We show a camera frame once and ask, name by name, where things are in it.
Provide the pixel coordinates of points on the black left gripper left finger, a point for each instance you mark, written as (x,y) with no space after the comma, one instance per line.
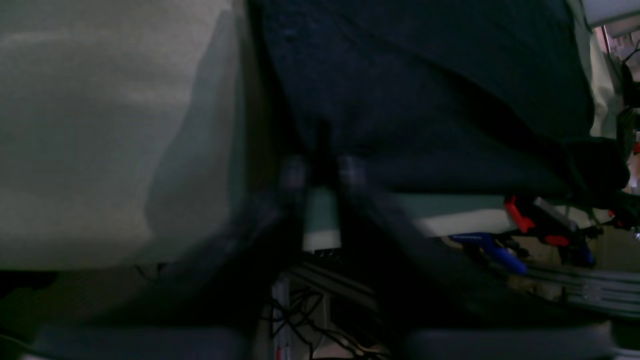
(225,279)

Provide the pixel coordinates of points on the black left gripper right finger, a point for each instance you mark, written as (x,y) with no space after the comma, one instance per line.
(424,287)

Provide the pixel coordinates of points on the black T-shirt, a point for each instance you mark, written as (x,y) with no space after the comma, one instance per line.
(439,96)

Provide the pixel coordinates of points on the blue clamp at left edge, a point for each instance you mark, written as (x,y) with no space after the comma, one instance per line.
(536,221)

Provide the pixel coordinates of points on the green table cloth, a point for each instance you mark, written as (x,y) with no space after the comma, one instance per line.
(131,130)

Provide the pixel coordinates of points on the aluminium frame post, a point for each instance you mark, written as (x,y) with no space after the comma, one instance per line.
(610,293)

